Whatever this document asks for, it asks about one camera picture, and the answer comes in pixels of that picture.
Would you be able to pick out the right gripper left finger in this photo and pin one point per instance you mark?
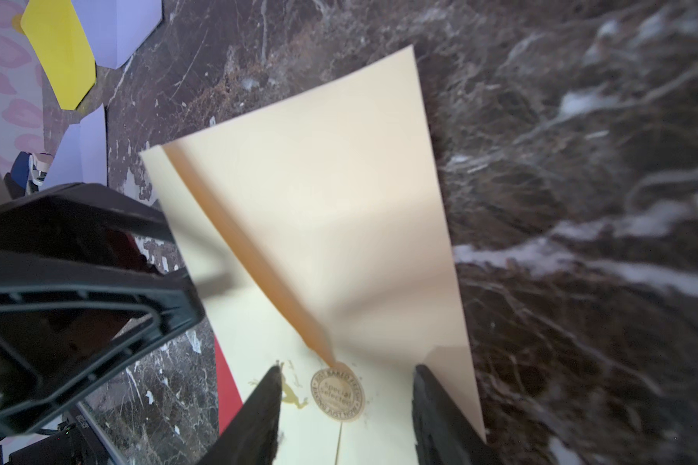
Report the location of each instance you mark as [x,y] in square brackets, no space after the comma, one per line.
[252,436]

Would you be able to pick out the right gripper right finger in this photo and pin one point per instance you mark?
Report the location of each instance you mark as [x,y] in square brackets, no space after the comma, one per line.
[443,434]

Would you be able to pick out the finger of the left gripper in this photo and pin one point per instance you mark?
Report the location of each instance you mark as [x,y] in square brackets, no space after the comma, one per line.
[68,327]
[80,238]

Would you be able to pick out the yellow envelope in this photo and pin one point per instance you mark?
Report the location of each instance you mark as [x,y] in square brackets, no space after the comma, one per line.
[58,40]

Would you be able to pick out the purple envelope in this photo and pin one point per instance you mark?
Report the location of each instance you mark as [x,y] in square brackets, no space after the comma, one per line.
[82,154]
[116,28]

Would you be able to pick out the beige envelope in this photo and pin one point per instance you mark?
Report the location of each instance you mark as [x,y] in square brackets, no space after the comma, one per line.
[327,211]

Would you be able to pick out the red envelope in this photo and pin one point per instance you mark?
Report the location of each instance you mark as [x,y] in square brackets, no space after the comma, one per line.
[229,400]

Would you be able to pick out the blue stapler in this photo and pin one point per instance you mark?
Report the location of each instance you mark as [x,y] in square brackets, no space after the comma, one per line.
[28,173]

